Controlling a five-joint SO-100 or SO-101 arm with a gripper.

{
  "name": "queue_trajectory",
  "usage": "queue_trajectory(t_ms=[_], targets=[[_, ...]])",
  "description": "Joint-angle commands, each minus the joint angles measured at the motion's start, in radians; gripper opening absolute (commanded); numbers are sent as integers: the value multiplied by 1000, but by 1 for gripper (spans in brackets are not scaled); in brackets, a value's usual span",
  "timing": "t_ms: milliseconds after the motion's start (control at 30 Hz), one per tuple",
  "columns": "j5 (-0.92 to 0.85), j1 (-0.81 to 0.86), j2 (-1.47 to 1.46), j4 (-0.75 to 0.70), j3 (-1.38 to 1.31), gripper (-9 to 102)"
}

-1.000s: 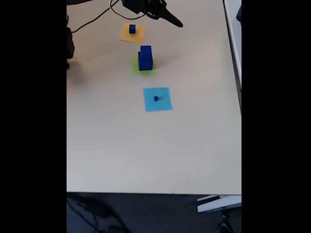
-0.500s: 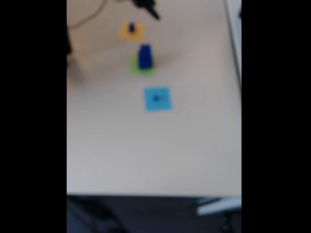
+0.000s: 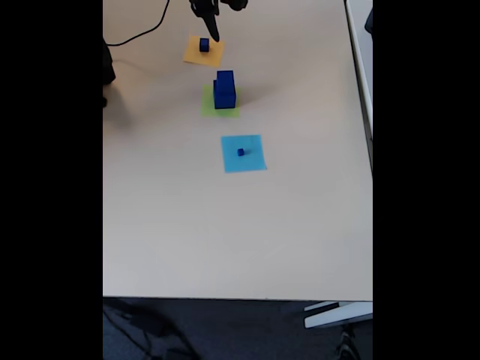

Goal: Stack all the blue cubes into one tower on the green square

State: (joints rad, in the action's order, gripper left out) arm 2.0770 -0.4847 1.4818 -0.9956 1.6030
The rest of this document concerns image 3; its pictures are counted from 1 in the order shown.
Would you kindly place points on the white table foot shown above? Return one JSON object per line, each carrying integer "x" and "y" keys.
{"x": 337, "y": 317}

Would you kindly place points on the dark object on desk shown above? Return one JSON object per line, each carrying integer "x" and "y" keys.
{"x": 369, "y": 20}

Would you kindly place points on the pale orange paper square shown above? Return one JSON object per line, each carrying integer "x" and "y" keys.
{"x": 193, "y": 54}

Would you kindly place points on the medium blue cube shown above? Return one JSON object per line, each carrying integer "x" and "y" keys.
{"x": 204, "y": 45}

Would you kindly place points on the blue paper square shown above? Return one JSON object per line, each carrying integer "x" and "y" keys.
{"x": 251, "y": 161}

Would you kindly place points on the extra large blue cube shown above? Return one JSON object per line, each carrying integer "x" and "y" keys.
{"x": 225, "y": 101}

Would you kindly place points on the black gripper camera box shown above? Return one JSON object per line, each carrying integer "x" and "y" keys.
{"x": 236, "y": 3}

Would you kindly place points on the green paper square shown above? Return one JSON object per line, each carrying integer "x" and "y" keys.
{"x": 206, "y": 110}

